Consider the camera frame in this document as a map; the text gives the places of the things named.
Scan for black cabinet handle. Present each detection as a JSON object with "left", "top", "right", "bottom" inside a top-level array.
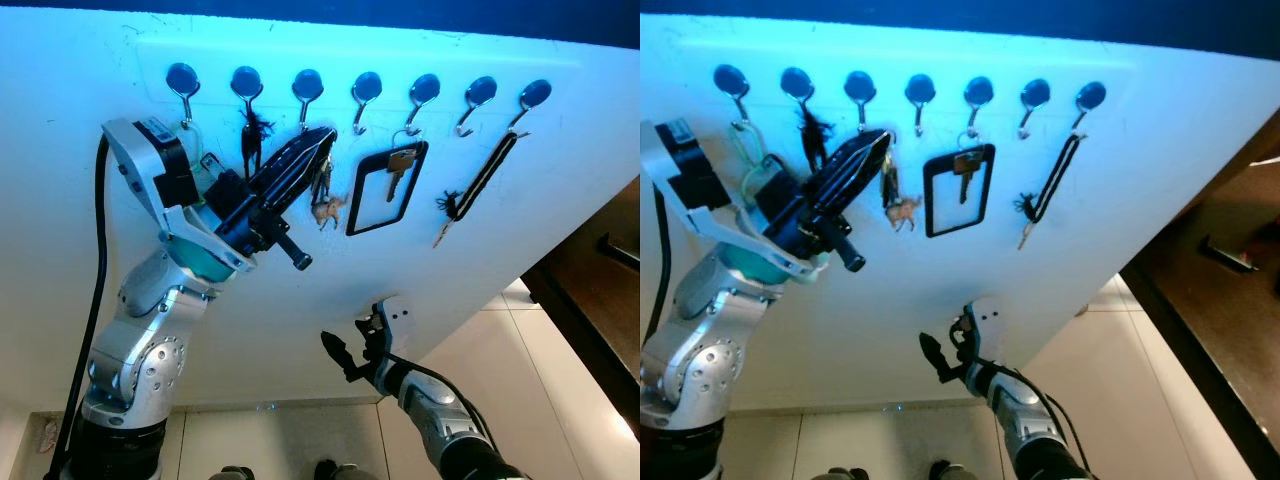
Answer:
[
  {"left": 598, "top": 233, "right": 641, "bottom": 273},
  {"left": 1200, "top": 235, "right": 1259, "bottom": 276}
]

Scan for pale green cord loop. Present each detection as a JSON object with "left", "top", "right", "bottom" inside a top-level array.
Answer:
[
  {"left": 735, "top": 122, "right": 791, "bottom": 216},
  {"left": 178, "top": 120, "right": 226, "bottom": 211}
]

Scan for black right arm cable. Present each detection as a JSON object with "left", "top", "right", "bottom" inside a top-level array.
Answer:
[
  {"left": 400, "top": 362, "right": 501, "bottom": 456},
  {"left": 1010, "top": 365, "right": 1096, "bottom": 471}
]

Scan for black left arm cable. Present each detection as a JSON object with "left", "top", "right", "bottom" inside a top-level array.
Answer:
[
  {"left": 645, "top": 180, "right": 673, "bottom": 346},
  {"left": 45, "top": 135, "right": 109, "bottom": 480}
]

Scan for keys with brown animal charm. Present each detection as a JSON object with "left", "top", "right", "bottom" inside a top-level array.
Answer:
[
  {"left": 308, "top": 125, "right": 348, "bottom": 231},
  {"left": 878, "top": 150, "right": 923, "bottom": 233}
]

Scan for black feather tassel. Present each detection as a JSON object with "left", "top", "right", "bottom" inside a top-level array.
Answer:
[
  {"left": 238, "top": 105, "right": 274, "bottom": 181},
  {"left": 798, "top": 105, "right": 834, "bottom": 173}
]

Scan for black round wall hook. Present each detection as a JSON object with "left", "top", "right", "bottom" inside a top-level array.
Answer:
[
  {"left": 404, "top": 73, "right": 442, "bottom": 137},
  {"left": 165, "top": 62, "right": 201, "bottom": 126},
  {"left": 291, "top": 68, "right": 325, "bottom": 129},
  {"left": 230, "top": 66, "right": 264, "bottom": 111},
  {"left": 780, "top": 67, "right": 814, "bottom": 111},
  {"left": 1072, "top": 81, "right": 1107, "bottom": 134},
  {"left": 1018, "top": 78, "right": 1052, "bottom": 140},
  {"left": 508, "top": 79, "right": 553, "bottom": 133},
  {"left": 713, "top": 64, "right": 751, "bottom": 129},
  {"left": 904, "top": 73, "right": 937, "bottom": 138},
  {"left": 962, "top": 76, "right": 995, "bottom": 138},
  {"left": 843, "top": 70, "right": 878, "bottom": 131},
  {"left": 351, "top": 71, "right": 384, "bottom": 136},
  {"left": 455, "top": 76, "right": 499, "bottom": 138}
]

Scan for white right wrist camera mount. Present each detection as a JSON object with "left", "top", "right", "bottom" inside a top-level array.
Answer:
[
  {"left": 378, "top": 297, "right": 411, "bottom": 353},
  {"left": 975, "top": 297, "right": 1007, "bottom": 354}
]

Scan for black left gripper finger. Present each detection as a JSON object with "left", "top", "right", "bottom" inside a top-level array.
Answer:
[
  {"left": 805, "top": 128, "right": 891, "bottom": 206},
  {"left": 262, "top": 135, "right": 337, "bottom": 216},
  {"left": 247, "top": 127, "right": 336, "bottom": 201},
  {"left": 822, "top": 137, "right": 892, "bottom": 221}
]

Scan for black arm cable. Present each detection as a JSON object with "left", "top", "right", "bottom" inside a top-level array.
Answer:
[
  {"left": 645, "top": 180, "right": 673, "bottom": 346},
  {"left": 1010, "top": 365, "right": 1096, "bottom": 471},
  {"left": 45, "top": 135, "right": 109, "bottom": 480},
  {"left": 400, "top": 362, "right": 501, "bottom": 456}
]

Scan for white hook panel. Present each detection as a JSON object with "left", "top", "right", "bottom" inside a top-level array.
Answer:
[
  {"left": 640, "top": 12, "right": 1280, "bottom": 411},
  {"left": 0, "top": 5, "right": 641, "bottom": 411}
]

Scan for dark wooden cabinet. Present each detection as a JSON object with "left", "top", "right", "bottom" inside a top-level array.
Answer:
[
  {"left": 1120, "top": 110, "right": 1280, "bottom": 480},
  {"left": 520, "top": 175, "right": 641, "bottom": 431}
]

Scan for black strap with key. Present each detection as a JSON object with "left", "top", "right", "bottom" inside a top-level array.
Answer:
[
  {"left": 1012, "top": 133, "right": 1086, "bottom": 251},
  {"left": 432, "top": 130, "right": 521, "bottom": 249}
]

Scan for black frame tag with key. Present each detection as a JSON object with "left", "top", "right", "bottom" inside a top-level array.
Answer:
[
  {"left": 923, "top": 143, "right": 997, "bottom": 239},
  {"left": 345, "top": 140, "right": 430, "bottom": 238}
]

